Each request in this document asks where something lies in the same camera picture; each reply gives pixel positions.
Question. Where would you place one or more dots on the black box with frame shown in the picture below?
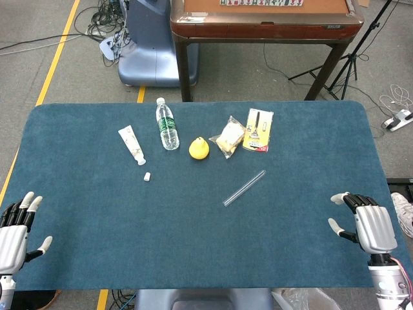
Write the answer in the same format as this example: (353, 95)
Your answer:
(401, 185)

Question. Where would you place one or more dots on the yellow pear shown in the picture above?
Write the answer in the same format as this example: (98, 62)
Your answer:
(199, 150)

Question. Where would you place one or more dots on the black tripod stand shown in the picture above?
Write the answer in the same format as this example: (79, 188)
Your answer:
(350, 61)

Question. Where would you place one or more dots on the clear plastic water bottle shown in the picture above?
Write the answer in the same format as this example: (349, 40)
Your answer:
(167, 129)

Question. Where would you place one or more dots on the white toothpaste tube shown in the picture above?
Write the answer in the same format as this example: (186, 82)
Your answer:
(130, 143)

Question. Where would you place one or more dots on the blue table cloth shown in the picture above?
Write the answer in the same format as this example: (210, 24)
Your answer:
(193, 232)

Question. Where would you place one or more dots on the brown mahjong table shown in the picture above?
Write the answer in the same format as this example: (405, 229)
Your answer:
(264, 27)

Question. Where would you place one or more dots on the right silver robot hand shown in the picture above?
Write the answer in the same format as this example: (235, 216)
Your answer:
(374, 229)

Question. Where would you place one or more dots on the blue-grey robot torso base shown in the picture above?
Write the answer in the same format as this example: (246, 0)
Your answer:
(200, 298)

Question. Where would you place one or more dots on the white multi-socket with plugs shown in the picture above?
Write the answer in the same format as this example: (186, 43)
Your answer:
(108, 46)

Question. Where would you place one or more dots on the bread snack in clear wrapper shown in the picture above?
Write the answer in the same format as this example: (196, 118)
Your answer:
(229, 137)

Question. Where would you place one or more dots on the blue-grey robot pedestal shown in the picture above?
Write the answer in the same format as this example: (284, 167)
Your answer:
(151, 55)

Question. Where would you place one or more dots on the white sneaker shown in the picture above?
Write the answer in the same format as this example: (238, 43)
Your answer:
(405, 213)

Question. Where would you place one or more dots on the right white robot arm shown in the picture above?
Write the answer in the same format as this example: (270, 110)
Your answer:
(387, 284)

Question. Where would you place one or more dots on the row of face-up mahjong tiles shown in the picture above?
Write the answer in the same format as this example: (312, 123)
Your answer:
(261, 2)

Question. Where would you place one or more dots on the white power strip with plugs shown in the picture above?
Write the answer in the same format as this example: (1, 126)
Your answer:
(398, 120)

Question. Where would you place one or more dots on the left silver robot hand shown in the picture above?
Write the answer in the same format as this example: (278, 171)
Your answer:
(13, 245)

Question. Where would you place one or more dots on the clear plastic bag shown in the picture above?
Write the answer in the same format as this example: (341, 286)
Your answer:
(303, 300)

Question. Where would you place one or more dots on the clear glass tube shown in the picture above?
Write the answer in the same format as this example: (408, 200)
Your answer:
(244, 188)

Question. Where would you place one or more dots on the razor in yellow blister pack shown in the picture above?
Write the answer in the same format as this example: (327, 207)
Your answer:
(257, 132)

